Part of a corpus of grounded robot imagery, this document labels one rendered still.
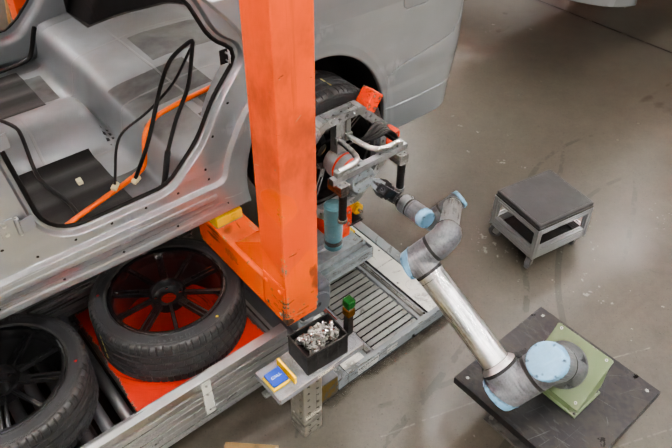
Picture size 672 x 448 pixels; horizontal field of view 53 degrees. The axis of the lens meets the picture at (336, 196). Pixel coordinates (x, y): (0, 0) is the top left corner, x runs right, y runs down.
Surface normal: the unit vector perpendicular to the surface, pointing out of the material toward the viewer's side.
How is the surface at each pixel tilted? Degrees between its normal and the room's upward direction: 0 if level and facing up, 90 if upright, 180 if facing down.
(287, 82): 90
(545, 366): 40
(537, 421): 0
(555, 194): 0
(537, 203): 0
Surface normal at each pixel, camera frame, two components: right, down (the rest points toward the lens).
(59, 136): 0.50, -0.11
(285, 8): 0.64, 0.50
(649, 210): 0.01, -0.77
